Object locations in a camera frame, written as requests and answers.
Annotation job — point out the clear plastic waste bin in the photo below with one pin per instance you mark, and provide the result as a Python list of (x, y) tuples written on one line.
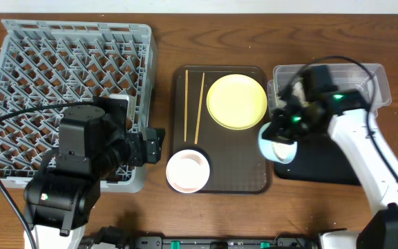
[(344, 75)]

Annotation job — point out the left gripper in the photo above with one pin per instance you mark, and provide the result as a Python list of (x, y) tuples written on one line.
[(139, 149)]

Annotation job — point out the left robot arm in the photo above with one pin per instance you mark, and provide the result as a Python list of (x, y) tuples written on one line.
[(93, 144)]

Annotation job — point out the grey dishwasher rack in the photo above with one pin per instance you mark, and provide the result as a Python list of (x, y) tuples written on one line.
[(44, 64)]

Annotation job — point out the left wooden chopstick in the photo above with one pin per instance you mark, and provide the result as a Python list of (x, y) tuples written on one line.
[(186, 83)]

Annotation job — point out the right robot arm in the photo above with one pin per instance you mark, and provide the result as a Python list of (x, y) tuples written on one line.
[(346, 118)]

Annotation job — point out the crumpled white paper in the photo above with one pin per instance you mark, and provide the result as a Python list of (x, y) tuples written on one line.
[(297, 94)]

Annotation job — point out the dark brown serving tray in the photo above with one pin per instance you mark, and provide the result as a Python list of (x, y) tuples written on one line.
[(236, 164)]

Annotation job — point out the wooden chopstick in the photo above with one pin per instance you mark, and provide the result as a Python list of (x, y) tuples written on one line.
[(199, 109), (186, 83)]

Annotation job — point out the pink bowl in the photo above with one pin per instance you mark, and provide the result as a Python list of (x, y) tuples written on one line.
[(187, 171)]

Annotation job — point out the right wooden chopstick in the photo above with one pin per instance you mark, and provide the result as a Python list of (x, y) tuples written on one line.
[(199, 109)]

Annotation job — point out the yellow plate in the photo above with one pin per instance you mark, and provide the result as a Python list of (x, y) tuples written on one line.
[(236, 102)]

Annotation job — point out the black waste tray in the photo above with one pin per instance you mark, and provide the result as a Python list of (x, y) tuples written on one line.
[(318, 159)]

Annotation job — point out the light blue bowl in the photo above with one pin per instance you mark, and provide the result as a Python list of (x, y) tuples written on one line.
[(276, 151)]

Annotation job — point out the white cup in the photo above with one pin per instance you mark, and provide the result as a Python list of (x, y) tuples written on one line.
[(128, 110)]

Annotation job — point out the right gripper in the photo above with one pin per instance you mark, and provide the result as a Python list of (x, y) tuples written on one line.
[(281, 128)]

